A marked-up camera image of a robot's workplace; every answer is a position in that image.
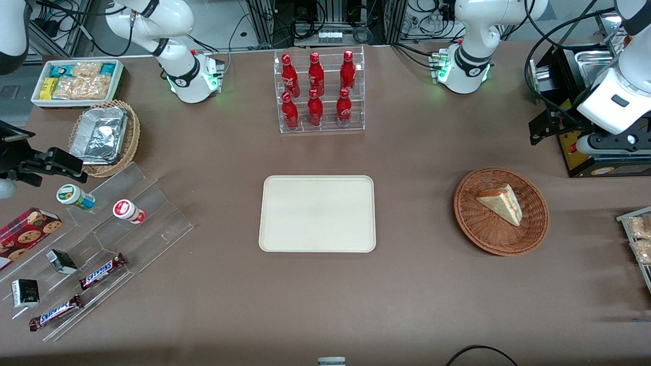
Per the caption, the red cola bottle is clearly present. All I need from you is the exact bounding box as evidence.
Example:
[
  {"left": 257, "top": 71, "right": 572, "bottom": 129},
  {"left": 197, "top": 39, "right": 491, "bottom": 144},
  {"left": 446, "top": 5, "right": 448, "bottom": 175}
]
[
  {"left": 307, "top": 89, "right": 324, "bottom": 128},
  {"left": 281, "top": 91, "right": 299, "bottom": 130},
  {"left": 281, "top": 54, "right": 300, "bottom": 98},
  {"left": 340, "top": 50, "right": 357, "bottom": 92},
  {"left": 308, "top": 52, "right": 325, "bottom": 96},
  {"left": 336, "top": 87, "right": 352, "bottom": 127}
]

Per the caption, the light tan wicker basket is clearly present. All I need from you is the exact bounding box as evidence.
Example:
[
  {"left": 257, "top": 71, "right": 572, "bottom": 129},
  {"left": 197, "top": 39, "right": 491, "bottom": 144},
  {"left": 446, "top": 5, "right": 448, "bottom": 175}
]
[{"left": 68, "top": 100, "right": 141, "bottom": 178}]

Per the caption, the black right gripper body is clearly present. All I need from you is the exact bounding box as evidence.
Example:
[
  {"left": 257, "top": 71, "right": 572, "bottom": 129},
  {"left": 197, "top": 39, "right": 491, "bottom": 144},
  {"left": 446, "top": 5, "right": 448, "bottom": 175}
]
[{"left": 0, "top": 120, "right": 52, "bottom": 187}]

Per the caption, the green lid yogurt cup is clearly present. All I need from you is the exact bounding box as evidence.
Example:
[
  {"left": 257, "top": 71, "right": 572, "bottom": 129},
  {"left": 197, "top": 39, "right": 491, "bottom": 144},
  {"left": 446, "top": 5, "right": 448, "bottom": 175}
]
[{"left": 56, "top": 184, "right": 96, "bottom": 210}]

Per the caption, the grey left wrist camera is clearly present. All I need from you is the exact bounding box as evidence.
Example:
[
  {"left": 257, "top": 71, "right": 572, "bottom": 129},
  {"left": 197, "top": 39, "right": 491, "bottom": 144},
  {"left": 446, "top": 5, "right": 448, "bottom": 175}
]
[{"left": 576, "top": 132, "right": 651, "bottom": 156}]

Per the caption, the brown round wicker basket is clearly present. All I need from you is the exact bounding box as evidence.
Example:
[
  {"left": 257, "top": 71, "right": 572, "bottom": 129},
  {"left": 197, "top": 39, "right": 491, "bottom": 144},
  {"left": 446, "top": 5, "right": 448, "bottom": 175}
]
[{"left": 454, "top": 167, "right": 550, "bottom": 256}]

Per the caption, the small black box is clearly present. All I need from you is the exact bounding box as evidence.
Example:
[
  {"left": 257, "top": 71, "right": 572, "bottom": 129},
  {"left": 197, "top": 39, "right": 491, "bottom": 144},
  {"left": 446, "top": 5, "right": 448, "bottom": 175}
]
[
  {"left": 11, "top": 279, "right": 40, "bottom": 309},
  {"left": 46, "top": 249, "right": 78, "bottom": 275}
]

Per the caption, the silver foil tray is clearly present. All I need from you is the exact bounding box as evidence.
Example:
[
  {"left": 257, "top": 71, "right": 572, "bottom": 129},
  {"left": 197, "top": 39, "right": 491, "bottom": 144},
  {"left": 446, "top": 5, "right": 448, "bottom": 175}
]
[{"left": 69, "top": 106, "right": 129, "bottom": 165}]

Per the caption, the small clear cracker pack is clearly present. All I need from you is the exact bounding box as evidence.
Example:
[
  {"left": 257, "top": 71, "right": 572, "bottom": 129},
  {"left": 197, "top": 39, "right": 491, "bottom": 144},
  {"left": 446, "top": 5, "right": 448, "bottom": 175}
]
[{"left": 71, "top": 62, "right": 103, "bottom": 78}]

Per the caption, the large clear cracker pack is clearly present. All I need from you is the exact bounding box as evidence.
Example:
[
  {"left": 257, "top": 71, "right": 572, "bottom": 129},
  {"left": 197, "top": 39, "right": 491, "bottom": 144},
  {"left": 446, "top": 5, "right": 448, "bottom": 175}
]
[{"left": 52, "top": 75, "right": 112, "bottom": 100}]

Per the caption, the red lid yogurt cup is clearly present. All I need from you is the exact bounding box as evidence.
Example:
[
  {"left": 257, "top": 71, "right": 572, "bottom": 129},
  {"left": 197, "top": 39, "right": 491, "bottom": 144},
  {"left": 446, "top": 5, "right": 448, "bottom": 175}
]
[{"left": 112, "top": 199, "right": 146, "bottom": 225}]

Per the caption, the metal snack tray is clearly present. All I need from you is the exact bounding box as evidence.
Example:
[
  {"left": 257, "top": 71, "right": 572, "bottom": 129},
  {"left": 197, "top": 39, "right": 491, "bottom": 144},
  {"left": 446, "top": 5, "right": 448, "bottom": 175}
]
[{"left": 615, "top": 206, "right": 651, "bottom": 295}]

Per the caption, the triangle sandwich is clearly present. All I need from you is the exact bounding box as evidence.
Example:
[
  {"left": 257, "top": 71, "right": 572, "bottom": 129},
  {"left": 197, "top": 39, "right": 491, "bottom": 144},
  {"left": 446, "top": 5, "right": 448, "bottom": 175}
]
[{"left": 476, "top": 184, "right": 523, "bottom": 227}]

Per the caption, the snickers chocolate bar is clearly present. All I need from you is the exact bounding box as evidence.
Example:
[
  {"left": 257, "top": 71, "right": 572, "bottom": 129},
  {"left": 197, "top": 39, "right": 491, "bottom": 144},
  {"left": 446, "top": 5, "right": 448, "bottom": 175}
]
[
  {"left": 28, "top": 294, "right": 83, "bottom": 332},
  {"left": 79, "top": 253, "right": 128, "bottom": 291}
]

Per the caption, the cream plastic tray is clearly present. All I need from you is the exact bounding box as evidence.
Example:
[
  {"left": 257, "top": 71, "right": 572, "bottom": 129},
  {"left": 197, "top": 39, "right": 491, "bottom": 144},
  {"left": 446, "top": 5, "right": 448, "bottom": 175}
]
[{"left": 258, "top": 175, "right": 377, "bottom": 253}]

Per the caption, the white rectangular snack bin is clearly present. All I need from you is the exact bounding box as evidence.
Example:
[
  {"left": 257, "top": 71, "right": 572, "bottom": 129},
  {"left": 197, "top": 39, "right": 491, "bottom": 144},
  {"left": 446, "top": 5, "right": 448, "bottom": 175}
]
[{"left": 31, "top": 59, "right": 125, "bottom": 108}]

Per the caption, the clear acrylic step stand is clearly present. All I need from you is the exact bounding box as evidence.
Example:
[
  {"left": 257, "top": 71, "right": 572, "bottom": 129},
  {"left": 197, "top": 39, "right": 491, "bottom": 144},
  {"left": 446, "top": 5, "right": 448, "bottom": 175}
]
[{"left": 0, "top": 162, "right": 195, "bottom": 342}]

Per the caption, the red tartan cookie box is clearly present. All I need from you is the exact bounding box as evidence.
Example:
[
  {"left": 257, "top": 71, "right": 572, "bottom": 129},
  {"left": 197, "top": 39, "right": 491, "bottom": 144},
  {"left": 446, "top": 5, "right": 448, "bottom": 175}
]
[{"left": 0, "top": 207, "right": 63, "bottom": 271}]

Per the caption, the clear acrylic bottle rack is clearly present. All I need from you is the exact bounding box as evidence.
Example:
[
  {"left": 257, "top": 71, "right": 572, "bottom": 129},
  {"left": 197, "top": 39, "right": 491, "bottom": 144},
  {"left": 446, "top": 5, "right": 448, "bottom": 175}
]
[{"left": 274, "top": 46, "right": 366, "bottom": 134}]

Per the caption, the clear fried snack pack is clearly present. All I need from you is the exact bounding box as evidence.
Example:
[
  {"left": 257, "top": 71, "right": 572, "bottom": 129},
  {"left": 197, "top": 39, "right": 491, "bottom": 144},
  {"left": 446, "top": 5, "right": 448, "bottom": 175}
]
[
  {"left": 630, "top": 239, "right": 651, "bottom": 265},
  {"left": 626, "top": 215, "right": 651, "bottom": 240}
]

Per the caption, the black floor cable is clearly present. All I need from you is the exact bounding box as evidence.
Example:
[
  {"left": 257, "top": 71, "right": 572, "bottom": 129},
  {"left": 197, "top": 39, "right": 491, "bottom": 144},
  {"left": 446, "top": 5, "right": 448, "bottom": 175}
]
[{"left": 445, "top": 345, "right": 519, "bottom": 366}]

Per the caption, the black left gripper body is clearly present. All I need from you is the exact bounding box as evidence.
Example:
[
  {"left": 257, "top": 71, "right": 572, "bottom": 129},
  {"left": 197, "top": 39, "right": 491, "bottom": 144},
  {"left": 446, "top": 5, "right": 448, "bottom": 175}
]
[{"left": 545, "top": 108, "right": 580, "bottom": 136}]

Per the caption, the black food warmer machine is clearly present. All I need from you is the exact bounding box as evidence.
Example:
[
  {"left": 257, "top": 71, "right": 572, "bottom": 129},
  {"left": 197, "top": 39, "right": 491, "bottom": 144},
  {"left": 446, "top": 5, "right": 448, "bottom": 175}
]
[{"left": 529, "top": 10, "right": 651, "bottom": 178}]

